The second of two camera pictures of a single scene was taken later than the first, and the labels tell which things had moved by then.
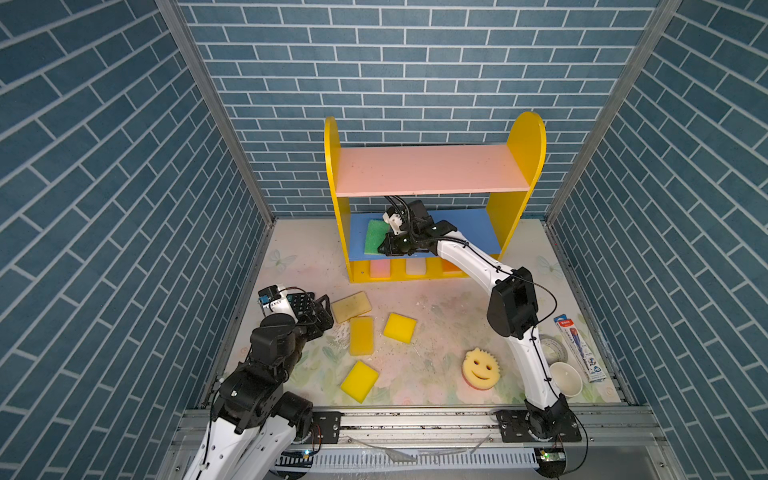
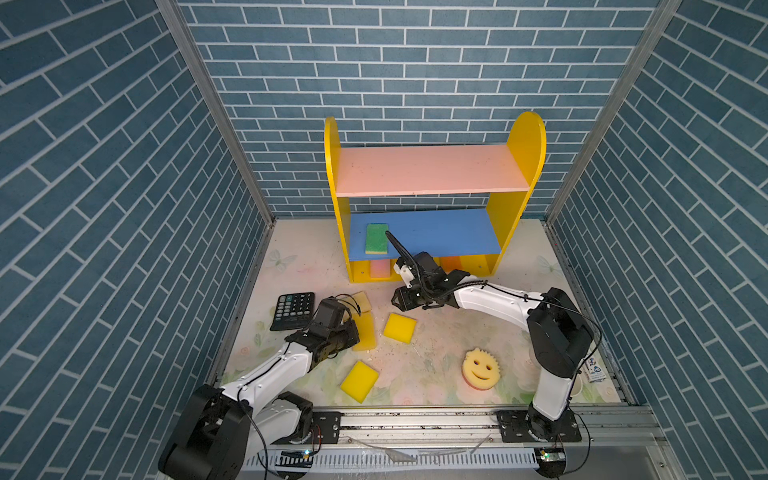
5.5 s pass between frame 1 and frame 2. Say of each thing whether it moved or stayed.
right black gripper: moved
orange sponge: stayed
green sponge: stayed
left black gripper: moved
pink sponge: stayed
